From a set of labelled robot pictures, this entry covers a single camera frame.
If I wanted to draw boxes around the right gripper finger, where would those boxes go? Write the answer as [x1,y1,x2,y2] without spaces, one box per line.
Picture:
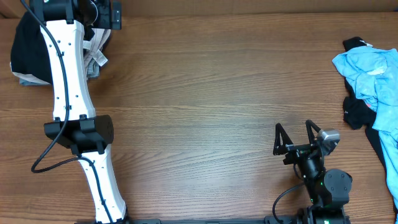
[305,119,321,144]
[273,123,294,155]

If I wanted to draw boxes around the black t-shirt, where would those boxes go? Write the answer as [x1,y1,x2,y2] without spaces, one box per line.
[10,11,96,85]

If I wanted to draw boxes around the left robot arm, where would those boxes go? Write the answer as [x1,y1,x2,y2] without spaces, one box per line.
[24,1,129,223]

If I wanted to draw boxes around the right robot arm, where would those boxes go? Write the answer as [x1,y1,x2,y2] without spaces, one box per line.
[264,119,353,224]

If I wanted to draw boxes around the folded beige trousers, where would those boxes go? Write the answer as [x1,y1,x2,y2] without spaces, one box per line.
[9,27,112,85]

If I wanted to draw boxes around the black garment under blue shirt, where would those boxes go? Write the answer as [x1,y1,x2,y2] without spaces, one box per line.
[341,36,386,166]

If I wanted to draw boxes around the light blue shirt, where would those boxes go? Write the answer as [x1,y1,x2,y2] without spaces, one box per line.
[332,46,397,205]

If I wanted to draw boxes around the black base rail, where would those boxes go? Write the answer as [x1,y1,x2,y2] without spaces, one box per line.
[74,214,351,224]

